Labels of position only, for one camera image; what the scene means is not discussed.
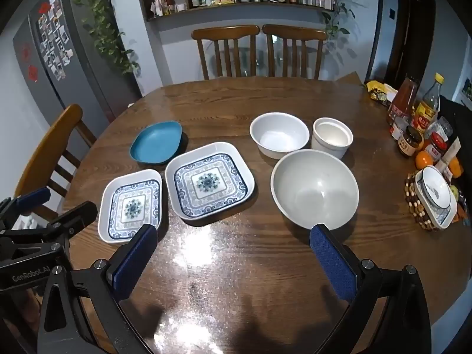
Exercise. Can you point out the large patterned square plate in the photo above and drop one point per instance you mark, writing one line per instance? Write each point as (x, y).
(208, 182)

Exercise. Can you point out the yellow snack packet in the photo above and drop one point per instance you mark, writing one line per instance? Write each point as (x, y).
(379, 92)

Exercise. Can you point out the dark wooden door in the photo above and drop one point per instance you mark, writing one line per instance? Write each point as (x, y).
(409, 37)

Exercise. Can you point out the green apple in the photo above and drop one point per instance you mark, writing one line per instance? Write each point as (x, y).
(454, 191)

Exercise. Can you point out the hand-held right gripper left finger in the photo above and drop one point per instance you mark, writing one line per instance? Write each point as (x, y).
(134, 261)

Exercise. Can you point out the yellow-capped vinegar bottle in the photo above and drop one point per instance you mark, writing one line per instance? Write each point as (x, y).
(427, 110)

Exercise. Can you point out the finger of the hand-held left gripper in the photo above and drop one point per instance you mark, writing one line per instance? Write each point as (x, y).
(33, 196)
(73, 215)

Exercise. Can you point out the grey refrigerator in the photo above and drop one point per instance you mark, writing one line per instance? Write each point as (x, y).
(84, 62)

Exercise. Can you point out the small patterned square plate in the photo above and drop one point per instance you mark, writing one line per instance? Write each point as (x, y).
(129, 202)

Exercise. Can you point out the red paper decal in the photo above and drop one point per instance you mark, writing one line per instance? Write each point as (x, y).
(44, 7)
(25, 52)
(34, 73)

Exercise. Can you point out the white straight-sided ramekin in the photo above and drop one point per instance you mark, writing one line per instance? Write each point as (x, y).
(332, 136)

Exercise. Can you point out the clear glass jar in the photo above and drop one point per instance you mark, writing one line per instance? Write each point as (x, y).
(445, 127)

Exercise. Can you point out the trailing green vine plant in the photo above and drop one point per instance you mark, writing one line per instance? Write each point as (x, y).
(107, 37)

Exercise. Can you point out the black wall switch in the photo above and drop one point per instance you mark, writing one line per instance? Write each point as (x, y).
(392, 14)

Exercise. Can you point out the large grey-white bowl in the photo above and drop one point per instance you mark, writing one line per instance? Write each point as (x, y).
(313, 188)

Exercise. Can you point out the orange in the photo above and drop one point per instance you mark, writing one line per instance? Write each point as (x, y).
(456, 167)
(423, 159)

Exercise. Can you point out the black-lidded brown jar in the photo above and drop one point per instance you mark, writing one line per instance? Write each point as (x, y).
(410, 142)

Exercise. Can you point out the red-lidded jar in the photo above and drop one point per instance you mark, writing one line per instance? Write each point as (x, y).
(438, 147)

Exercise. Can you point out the wooden chair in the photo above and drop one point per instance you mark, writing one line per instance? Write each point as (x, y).
(295, 32)
(44, 151)
(225, 33)

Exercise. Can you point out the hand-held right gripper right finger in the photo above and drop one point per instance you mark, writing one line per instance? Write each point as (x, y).
(332, 261)

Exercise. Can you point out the blue plate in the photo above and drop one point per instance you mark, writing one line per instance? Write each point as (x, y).
(155, 143)

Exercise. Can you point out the blue-rimmed square dish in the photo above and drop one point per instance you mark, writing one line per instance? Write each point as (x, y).
(444, 215)

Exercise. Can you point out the red sauce bottle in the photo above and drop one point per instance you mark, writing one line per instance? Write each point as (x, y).
(402, 103)

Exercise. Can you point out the cluster of fridge photos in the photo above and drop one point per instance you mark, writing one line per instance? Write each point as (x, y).
(55, 40)

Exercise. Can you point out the hanging green plant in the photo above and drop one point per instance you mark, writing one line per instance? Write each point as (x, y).
(337, 14)

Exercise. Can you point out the white bowl with fish print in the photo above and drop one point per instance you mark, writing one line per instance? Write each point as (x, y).
(435, 188)

